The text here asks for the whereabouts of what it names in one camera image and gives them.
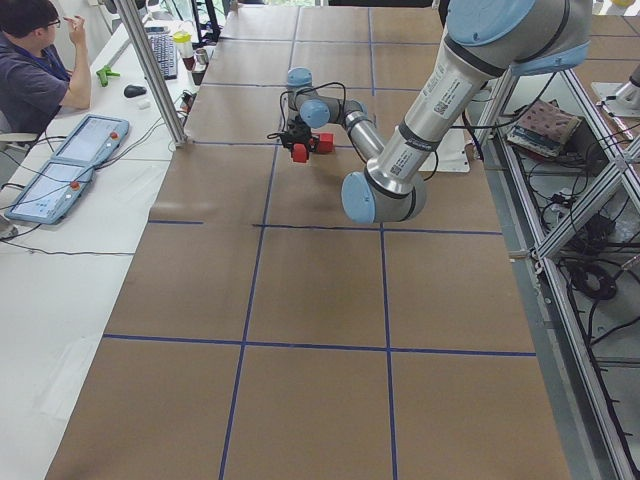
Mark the aluminium frame rack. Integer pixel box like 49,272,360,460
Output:
469,61,639,479

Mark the black computer mouse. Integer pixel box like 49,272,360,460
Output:
123,84,147,98

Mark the aluminium frame post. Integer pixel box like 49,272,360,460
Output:
114,0,187,147

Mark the green plastic tool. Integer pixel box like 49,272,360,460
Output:
96,65,121,87

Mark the yellow lid cup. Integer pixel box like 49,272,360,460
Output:
172,30,195,71

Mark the red block one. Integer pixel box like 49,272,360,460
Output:
290,143,310,163
316,132,334,154

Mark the steel cup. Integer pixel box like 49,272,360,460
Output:
194,48,209,68

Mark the seated person dark shirt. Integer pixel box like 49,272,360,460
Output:
1,0,92,135

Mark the teach pendant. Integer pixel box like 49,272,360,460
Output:
6,161,94,225
50,114,130,167

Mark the lower teach pendant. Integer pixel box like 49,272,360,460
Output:
6,161,94,225

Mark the black keyboard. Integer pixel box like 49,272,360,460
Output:
148,34,178,80

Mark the upper teach pendant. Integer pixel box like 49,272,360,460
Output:
50,114,130,167

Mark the white pedestal column base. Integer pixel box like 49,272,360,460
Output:
420,129,470,173

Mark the folded patterned cloth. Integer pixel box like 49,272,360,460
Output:
506,100,582,158

